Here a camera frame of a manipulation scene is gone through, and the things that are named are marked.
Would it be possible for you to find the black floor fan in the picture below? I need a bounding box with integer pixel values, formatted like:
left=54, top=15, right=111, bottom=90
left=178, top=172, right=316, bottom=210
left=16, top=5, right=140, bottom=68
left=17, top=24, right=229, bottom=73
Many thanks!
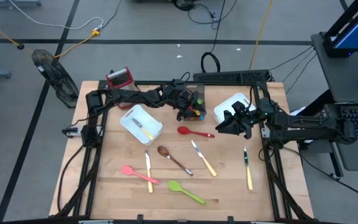
left=31, top=49, right=80, bottom=108

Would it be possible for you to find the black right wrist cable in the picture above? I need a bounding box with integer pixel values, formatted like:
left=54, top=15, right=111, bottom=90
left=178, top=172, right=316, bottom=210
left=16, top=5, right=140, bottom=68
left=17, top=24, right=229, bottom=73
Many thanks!
left=247, top=85, right=262, bottom=105

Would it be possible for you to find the thin black desk cable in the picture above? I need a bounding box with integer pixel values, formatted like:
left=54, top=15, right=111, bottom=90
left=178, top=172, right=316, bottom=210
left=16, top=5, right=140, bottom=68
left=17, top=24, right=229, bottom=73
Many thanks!
left=268, top=45, right=315, bottom=72
left=285, top=53, right=319, bottom=95
left=282, top=49, right=317, bottom=83

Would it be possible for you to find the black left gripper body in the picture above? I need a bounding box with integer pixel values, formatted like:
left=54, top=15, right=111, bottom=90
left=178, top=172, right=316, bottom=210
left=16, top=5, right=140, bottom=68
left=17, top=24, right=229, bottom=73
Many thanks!
left=166, top=80, right=199, bottom=122

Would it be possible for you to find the white floor cable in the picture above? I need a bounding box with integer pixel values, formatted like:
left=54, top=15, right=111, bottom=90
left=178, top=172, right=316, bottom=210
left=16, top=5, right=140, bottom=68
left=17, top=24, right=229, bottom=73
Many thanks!
left=7, top=0, right=104, bottom=31

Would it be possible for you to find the thin black floor cable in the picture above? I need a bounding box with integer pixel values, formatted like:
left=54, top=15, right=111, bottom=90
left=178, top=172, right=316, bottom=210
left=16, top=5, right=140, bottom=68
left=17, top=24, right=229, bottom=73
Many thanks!
left=102, top=0, right=123, bottom=29

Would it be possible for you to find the pink silicone spatula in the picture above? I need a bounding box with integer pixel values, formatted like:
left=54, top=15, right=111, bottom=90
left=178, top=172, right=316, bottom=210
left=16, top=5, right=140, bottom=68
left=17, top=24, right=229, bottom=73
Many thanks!
left=120, top=165, right=160, bottom=185

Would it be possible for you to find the thick black floor cable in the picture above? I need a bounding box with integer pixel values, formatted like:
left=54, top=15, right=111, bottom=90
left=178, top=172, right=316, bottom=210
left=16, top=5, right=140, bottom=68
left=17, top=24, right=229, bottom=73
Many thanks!
left=283, top=145, right=358, bottom=203

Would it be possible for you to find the red metal box grater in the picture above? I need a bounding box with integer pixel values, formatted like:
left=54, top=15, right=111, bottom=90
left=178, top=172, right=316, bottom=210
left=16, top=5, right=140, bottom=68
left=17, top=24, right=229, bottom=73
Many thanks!
left=106, top=66, right=141, bottom=110

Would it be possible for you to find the red silicone spoon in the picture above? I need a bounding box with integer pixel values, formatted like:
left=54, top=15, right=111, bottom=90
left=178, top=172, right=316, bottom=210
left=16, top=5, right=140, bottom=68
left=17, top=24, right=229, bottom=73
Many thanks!
left=177, top=126, right=216, bottom=139

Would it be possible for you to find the brown wooden spoon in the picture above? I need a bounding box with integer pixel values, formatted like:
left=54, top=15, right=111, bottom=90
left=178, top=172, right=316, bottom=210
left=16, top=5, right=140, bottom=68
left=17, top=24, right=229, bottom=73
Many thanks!
left=157, top=145, right=194, bottom=177

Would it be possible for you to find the black cable bundle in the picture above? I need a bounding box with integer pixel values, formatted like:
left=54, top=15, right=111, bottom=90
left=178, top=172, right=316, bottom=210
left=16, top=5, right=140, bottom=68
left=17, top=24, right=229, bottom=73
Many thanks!
left=172, top=0, right=239, bottom=26

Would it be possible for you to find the white plastic handled bin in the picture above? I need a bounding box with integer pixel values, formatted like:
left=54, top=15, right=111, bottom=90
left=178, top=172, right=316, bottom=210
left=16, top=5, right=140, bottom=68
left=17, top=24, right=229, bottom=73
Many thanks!
left=213, top=92, right=257, bottom=125
left=119, top=104, right=163, bottom=146

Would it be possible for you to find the cream handled table knife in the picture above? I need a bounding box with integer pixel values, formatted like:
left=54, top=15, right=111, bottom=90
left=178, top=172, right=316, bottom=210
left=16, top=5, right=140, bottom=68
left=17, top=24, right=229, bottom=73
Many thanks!
left=243, top=146, right=254, bottom=191
left=131, top=118, right=155, bottom=141
left=144, top=150, right=154, bottom=194
left=191, top=139, right=218, bottom=177

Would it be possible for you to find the yellow hanging power cable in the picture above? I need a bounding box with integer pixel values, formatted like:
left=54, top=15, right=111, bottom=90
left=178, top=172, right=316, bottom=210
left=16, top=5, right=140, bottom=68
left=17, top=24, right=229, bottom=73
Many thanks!
left=249, top=0, right=275, bottom=71

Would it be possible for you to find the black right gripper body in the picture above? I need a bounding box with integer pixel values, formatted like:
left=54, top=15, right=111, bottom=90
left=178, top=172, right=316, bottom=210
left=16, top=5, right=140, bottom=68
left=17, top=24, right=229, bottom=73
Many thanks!
left=232, top=101, right=262, bottom=139

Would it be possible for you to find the grey computer cart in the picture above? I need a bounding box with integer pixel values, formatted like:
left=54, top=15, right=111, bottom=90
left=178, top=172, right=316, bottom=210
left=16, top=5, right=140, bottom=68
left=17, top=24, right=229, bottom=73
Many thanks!
left=290, top=30, right=358, bottom=181

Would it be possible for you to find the black perforated metal box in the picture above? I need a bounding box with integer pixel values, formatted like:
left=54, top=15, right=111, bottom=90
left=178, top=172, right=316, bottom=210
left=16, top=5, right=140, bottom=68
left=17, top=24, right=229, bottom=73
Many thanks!
left=193, top=69, right=272, bottom=83

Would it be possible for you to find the grey translucent plastic bin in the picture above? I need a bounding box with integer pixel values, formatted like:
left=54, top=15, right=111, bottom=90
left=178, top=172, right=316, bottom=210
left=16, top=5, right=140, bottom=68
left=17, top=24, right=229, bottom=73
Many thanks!
left=183, top=83, right=207, bottom=122

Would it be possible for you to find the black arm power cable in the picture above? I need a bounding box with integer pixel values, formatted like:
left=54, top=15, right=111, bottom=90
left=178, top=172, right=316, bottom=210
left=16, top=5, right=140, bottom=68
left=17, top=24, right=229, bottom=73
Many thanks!
left=56, top=144, right=86, bottom=213

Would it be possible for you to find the black coiled cable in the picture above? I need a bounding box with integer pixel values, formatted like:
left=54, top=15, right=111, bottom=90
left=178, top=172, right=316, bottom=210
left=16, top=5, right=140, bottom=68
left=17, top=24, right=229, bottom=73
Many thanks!
left=200, top=0, right=226, bottom=74

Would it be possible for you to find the green silicone spoon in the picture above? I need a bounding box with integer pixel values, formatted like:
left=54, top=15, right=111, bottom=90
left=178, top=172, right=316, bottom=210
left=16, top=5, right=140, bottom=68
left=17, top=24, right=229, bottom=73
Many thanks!
left=167, top=179, right=208, bottom=206

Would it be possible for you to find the black aluminium table frame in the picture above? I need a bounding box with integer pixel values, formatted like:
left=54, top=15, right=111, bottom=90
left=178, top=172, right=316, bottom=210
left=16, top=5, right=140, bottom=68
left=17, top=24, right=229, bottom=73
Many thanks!
left=54, top=80, right=315, bottom=224

